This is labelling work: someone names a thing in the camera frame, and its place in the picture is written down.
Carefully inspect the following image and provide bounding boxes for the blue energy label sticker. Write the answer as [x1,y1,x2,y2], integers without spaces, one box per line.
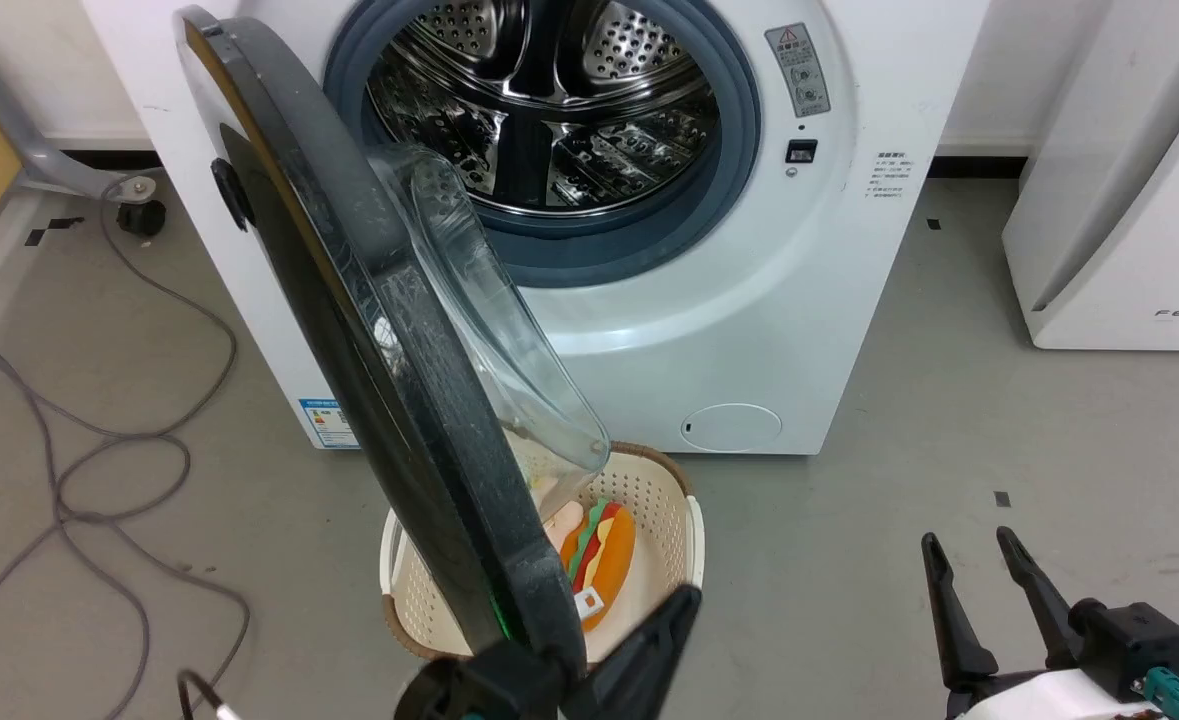
[299,398,360,449]

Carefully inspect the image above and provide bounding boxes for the grey floor cable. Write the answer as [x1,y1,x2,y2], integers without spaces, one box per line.
[0,175,251,720]

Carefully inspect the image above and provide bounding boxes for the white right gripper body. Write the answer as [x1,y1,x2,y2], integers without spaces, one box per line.
[944,670,1166,720]

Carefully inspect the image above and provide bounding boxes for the white appliance cabinet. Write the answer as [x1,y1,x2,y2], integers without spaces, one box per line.
[1001,0,1179,352]

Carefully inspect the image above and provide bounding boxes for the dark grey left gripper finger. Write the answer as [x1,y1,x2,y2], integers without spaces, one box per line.
[561,585,703,720]

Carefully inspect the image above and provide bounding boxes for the round white filter cover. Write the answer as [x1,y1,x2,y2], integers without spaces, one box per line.
[681,403,782,453]

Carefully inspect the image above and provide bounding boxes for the white front-load washing machine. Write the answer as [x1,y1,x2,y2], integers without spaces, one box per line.
[84,0,990,456]

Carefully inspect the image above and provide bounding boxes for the cream perforated laundry basket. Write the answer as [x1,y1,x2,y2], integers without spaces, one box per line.
[379,440,705,667]

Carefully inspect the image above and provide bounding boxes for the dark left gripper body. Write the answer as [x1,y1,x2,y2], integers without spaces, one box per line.
[394,648,570,720]

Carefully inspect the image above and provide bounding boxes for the black caster wheel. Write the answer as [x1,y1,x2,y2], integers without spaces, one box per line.
[117,200,167,237]

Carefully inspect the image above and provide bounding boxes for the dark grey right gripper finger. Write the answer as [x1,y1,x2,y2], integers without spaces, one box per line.
[996,527,1086,670]
[921,533,1001,692]

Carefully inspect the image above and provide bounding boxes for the grey metal cart leg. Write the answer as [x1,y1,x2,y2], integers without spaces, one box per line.
[0,58,160,201]

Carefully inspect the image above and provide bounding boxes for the black round washer door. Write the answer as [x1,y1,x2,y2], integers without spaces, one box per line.
[174,5,612,683]

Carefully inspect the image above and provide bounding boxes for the orange hamburger plush toy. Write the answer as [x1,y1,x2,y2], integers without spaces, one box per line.
[559,498,638,631]

